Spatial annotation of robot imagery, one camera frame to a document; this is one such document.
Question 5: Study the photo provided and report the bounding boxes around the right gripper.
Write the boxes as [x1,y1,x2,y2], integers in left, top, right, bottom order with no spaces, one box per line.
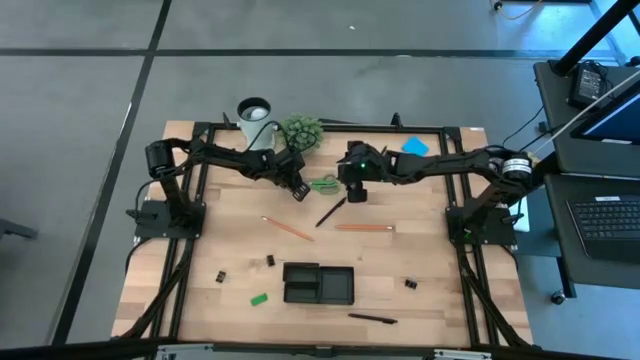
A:
[338,140,397,204]

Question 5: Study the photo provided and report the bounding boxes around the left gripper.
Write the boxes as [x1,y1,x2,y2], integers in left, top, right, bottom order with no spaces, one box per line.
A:
[268,149,311,202]

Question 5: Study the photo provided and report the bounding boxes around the green-handled scissors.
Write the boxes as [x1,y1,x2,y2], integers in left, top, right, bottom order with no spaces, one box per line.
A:
[308,174,342,196]

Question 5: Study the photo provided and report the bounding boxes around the orange pencil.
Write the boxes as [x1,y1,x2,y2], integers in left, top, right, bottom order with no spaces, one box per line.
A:
[260,215,315,243]
[333,223,395,232]

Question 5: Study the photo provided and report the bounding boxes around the blue sticky note pad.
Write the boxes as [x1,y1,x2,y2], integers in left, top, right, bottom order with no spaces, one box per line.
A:
[401,135,430,158]

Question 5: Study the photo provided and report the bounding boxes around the black mesh desk organizer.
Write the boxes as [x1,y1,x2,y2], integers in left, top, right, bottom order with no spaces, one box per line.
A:
[282,261,356,306]

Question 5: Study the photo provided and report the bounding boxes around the green artificial plant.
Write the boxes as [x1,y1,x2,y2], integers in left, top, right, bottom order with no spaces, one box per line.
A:
[278,113,325,154]

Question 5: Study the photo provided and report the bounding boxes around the white cylindrical cup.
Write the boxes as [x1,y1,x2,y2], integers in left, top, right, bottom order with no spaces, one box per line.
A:
[236,96,278,156]

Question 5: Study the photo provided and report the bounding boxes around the white box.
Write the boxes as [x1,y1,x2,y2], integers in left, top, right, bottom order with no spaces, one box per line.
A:
[508,195,531,234]

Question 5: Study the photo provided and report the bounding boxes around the black desk with monitor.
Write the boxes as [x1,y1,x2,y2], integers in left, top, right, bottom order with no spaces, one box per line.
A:
[532,59,640,179]

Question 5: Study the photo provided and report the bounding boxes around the black desk with keyboard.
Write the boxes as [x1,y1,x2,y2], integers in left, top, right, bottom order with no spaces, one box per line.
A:
[543,172,640,299]

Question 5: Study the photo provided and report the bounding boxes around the black power adapter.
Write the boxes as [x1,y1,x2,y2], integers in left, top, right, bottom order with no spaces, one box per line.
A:
[569,63,606,109]

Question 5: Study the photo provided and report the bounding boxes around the black keyboard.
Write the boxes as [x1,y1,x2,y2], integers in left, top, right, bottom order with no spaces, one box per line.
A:
[565,194,640,264]

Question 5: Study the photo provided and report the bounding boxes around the black front crossbeam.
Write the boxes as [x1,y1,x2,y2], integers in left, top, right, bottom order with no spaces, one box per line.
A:
[0,337,640,360]

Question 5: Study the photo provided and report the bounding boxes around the black computer monitor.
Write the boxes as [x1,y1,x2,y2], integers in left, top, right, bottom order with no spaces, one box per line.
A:
[569,82,640,146]

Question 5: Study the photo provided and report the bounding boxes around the black diagonal pole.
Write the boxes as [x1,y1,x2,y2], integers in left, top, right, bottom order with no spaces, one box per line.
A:
[549,0,640,77]

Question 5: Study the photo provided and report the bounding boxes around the grey furniture leg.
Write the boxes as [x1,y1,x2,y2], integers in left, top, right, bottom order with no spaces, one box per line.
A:
[0,218,40,241]

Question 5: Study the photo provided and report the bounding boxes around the black aluminium table frame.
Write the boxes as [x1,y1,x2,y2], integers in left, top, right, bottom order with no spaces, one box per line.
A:
[112,112,534,351]

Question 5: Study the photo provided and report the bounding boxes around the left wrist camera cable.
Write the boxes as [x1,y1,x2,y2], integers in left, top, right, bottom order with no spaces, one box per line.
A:
[246,119,321,154]

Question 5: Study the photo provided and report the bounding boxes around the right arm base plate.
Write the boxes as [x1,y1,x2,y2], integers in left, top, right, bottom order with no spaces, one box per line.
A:
[445,204,519,246]

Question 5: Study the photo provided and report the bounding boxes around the black floor cable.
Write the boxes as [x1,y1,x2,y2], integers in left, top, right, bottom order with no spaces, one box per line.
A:
[501,104,551,151]

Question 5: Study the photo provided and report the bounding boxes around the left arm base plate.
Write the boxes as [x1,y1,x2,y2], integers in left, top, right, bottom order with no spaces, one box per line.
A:
[132,199,207,240]

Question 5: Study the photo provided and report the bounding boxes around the silver bracket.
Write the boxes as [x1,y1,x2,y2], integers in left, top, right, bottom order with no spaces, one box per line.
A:
[433,348,494,360]
[156,342,215,360]

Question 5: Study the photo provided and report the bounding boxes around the orange floor cable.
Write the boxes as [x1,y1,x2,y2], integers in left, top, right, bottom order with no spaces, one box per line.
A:
[492,0,544,22]

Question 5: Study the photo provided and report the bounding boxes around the white diagonal cord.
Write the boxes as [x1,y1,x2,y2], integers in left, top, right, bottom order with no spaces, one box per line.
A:
[529,69,640,157]

